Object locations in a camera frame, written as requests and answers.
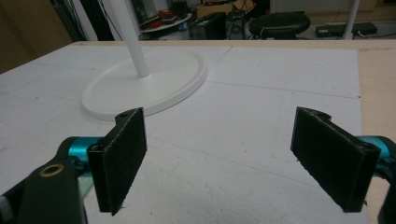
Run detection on cardboard box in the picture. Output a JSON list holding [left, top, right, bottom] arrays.
[[195, 2, 235, 20]]

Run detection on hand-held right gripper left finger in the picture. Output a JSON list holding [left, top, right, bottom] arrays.
[[86, 107, 149, 217]]

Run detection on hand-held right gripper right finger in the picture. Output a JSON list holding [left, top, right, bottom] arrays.
[[290, 106, 382, 214]]

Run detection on thin white pole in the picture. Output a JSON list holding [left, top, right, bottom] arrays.
[[343, 0, 361, 40]]

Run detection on round white table with clutter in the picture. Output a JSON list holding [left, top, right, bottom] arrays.
[[139, 8, 193, 34]]

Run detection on black computer case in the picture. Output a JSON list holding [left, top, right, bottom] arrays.
[[188, 12, 227, 41]]

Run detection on white stand pole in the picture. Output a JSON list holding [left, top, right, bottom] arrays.
[[104, 0, 151, 78]]

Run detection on white round stand base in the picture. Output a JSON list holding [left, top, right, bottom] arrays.
[[80, 49, 209, 122]]

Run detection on black round stool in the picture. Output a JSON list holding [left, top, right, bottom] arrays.
[[247, 11, 312, 40]]

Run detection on black flat electronic box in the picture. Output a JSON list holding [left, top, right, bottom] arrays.
[[315, 21, 378, 38]]

